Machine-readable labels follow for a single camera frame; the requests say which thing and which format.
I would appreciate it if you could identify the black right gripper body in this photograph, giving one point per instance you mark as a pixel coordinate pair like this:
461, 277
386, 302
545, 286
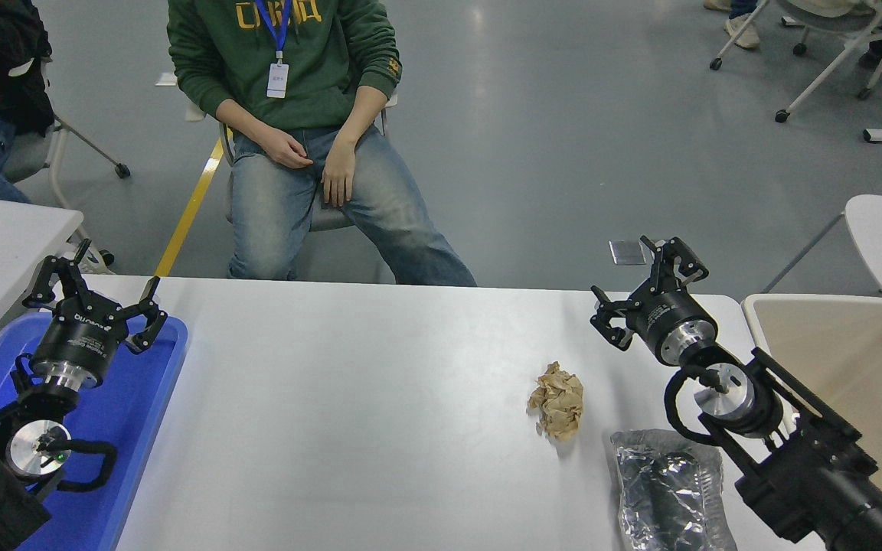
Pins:
671, 314

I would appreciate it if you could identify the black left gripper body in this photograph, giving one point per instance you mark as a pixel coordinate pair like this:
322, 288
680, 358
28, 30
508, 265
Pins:
81, 337

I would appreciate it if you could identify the tan paper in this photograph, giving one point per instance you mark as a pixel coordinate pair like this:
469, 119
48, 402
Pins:
560, 402

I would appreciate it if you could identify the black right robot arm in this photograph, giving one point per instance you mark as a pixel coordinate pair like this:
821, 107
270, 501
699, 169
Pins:
808, 467

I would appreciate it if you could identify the person's right hand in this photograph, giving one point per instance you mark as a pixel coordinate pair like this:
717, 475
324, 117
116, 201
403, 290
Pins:
288, 149

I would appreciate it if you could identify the person's left hand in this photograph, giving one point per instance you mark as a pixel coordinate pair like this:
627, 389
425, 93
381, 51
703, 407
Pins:
339, 172

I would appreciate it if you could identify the metal floor plate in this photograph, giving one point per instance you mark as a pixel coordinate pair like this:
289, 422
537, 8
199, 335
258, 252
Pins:
625, 252

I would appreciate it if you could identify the blue plastic tray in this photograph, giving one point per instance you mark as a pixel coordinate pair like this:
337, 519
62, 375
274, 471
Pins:
127, 428

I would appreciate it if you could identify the large pale bin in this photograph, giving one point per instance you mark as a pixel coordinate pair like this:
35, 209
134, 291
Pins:
854, 337

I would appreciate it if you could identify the white paper scrap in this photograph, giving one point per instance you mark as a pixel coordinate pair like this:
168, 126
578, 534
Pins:
168, 79

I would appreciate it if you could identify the white-framed wheeled chair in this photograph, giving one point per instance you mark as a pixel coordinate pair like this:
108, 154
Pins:
816, 23

